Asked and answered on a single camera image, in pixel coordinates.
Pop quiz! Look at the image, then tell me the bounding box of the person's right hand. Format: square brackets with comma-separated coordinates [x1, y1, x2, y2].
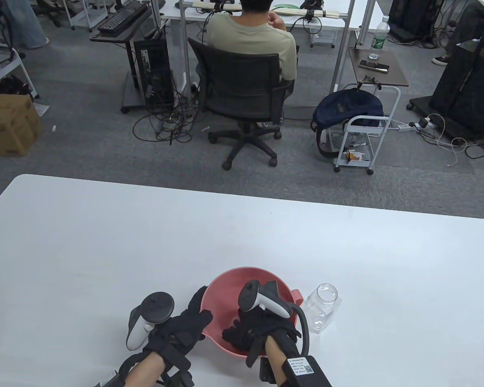
[222, 308, 302, 368]

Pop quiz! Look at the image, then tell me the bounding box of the person's left hand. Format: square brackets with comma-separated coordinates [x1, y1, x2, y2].
[145, 285, 213, 363]

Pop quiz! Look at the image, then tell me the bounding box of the black and white controller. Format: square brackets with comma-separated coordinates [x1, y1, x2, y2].
[238, 280, 310, 356]
[126, 292, 175, 351]

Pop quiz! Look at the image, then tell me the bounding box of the pink salad bowl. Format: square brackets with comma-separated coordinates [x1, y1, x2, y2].
[200, 266, 304, 358]

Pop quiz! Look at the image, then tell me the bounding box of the clear plastic jar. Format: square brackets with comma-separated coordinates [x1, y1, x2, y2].
[303, 283, 342, 334]

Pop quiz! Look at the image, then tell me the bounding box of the person's left forearm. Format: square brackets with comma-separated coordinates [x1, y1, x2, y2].
[117, 351, 194, 387]

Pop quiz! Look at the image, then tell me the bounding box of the person's right forearm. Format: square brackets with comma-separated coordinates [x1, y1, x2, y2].
[260, 333, 332, 387]

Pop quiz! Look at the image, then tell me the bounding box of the white label tag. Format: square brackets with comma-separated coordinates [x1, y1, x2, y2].
[95, 369, 119, 387]
[287, 357, 314, 375]

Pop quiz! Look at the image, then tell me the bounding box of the white metal rolling cart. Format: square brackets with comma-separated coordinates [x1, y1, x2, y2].
[333, 83, 401, 175]

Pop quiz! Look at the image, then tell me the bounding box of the navy blue backpack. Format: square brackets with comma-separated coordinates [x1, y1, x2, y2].
[311, 89, 384, 158]

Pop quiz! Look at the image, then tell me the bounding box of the black mesh office chair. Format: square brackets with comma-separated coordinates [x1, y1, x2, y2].
[188, 37, 296, 171]

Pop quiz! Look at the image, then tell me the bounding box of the black computer tower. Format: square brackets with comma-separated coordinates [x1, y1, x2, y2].
[134, 38, 175, 109]

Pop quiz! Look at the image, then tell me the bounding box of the brown cardboard box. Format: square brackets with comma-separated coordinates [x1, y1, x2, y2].
[0, 94, 43, 157]

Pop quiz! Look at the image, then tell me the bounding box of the dark brown side table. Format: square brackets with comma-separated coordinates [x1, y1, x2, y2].
[348, 48, 410, 88]

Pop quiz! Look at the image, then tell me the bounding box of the black phone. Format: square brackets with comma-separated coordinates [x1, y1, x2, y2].
[358, 59, 390, 74]

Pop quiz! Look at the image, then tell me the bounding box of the black bag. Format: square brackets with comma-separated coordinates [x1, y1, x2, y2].
[0, 75, 35, 99]

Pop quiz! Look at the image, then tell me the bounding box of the dark rolling keyboard stand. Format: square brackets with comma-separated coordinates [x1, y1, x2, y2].
[90, 4, 176, 114]

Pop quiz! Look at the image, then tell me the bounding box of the green label water bottle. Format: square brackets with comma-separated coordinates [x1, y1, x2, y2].
[368, 15, 391, 60]

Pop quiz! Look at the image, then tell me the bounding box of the white metal-legged desk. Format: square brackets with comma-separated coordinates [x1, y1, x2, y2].
[160, 0, 378, 93]

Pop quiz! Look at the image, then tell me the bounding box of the black cabinet on wheels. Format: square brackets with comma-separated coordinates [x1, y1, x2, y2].
[407, 44, 484, 141]

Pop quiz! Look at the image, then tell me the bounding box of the black keyboard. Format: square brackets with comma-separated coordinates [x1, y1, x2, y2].
[97, 2, 149, 33]

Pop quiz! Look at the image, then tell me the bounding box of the small white wheeled cart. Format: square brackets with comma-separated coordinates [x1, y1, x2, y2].
[65, 0, 108, 32]

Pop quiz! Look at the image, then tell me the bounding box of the black equipment box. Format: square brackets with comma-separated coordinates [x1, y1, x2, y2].
[388, 0, 446, 41]

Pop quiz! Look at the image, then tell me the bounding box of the tangle of black cables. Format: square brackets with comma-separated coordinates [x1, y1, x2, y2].
[132, 91, 205, 146]

